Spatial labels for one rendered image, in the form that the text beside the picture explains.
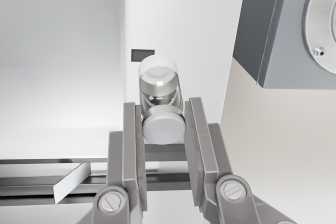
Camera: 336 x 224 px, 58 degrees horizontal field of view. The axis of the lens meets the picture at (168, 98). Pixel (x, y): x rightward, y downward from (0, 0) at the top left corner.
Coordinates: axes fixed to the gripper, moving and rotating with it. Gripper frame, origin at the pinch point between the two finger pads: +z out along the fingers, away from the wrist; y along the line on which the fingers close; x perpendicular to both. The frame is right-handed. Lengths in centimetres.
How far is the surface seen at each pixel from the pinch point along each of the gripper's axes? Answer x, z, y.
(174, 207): -37.7, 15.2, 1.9
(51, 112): -18.1, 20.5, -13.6
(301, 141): -122, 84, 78
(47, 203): -29.2, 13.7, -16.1
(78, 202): -29.8, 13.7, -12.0
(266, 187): -151, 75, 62
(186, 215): -39.8, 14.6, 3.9
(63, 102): -16.9, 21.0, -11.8
